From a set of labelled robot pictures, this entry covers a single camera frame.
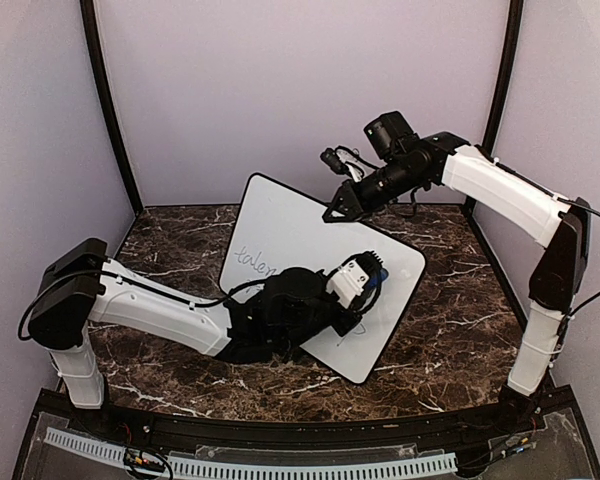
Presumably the left black frame post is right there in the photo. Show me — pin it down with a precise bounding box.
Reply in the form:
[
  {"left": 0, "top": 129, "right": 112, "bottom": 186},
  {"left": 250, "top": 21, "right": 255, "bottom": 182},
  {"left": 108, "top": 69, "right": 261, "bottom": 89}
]
[{"left": 79, "top": 0, "right": 144, "bottom": 216}]

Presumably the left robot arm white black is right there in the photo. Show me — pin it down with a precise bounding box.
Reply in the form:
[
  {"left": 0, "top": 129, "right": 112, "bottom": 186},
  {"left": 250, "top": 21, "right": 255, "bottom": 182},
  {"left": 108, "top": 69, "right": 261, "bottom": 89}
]
[{"left": 17, "top": 238, "right": 382, "bottom": 436}]

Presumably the black frame post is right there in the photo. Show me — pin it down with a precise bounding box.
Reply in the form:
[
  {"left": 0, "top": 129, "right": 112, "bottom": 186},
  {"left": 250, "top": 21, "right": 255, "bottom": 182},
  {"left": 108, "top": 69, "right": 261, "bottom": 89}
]
[
  {"left": 482, "top": 0, "right": 524, "bottom": 153},
  {"left": 79, "top": 0, "right": 144, "bottom": 216}
]

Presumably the white slotted cable duct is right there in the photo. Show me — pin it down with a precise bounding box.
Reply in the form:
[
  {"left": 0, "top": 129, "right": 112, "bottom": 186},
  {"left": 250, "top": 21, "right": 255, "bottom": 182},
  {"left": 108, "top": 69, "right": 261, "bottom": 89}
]
[{"left": 44, "top": 427, "right": 457, "bottom": 479}]

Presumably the white whiteboard black frame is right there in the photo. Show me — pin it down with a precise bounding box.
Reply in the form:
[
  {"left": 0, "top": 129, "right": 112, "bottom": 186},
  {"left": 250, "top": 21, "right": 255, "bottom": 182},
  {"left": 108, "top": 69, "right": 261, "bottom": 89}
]
[{"left": 219, "top": 174, "right": 426, "bottom": 384}]

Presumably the right black frame post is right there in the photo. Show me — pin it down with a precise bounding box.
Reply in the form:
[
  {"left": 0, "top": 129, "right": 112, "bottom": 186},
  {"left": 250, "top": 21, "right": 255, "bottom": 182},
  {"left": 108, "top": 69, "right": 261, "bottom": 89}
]
[{"left": 482, "top": 0, "right": 524, "bottom": 153}]

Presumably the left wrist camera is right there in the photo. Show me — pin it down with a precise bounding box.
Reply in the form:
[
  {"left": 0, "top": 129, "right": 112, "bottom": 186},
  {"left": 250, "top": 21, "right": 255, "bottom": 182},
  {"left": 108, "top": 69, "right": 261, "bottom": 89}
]
[{"left": 326, "top": 251, "right": 384, "bottom": 316}]

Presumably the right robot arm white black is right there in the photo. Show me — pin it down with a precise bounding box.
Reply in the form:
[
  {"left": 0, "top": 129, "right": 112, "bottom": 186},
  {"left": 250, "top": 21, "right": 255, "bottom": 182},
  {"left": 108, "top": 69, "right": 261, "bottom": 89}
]
[{"left": 322, "top": 111, "right": 590, "bottom": 397}]

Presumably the blue whiteboard eraser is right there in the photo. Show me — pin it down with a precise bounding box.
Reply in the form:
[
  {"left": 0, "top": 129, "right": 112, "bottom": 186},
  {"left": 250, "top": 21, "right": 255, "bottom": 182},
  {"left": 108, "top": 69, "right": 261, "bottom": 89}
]
[{"left": 366, "top": 268, "right": 389, "bottom": 290}]

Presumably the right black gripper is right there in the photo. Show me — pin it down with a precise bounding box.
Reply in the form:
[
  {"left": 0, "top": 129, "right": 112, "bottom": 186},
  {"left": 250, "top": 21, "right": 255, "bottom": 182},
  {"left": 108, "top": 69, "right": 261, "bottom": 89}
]
[{"left": 322, "top": 159, "right": 425, "bottom": 223}]

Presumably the black curved front rail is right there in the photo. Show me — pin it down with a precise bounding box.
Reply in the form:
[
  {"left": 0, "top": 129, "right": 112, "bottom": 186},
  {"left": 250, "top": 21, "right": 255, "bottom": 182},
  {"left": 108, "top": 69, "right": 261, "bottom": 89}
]
[{"left": 45, "top": 391, "right": 545, "bottom": 451}]

